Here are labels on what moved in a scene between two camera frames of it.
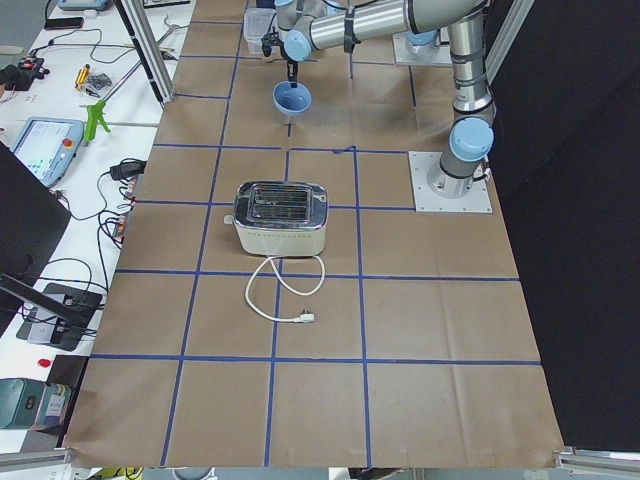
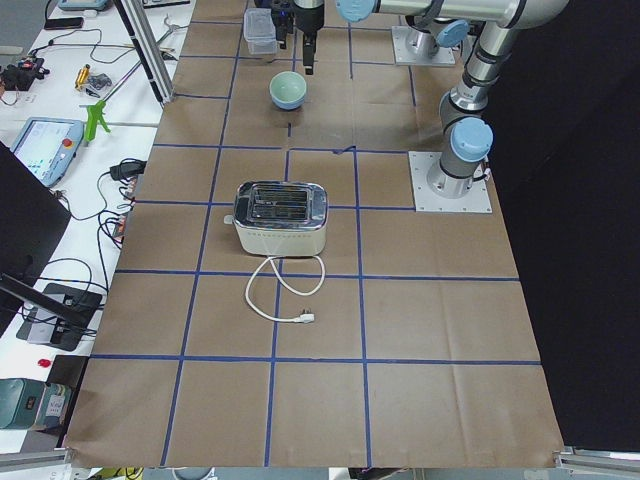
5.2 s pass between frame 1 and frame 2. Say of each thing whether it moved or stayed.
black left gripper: moved
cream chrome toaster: stayed
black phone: stayed
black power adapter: stayed
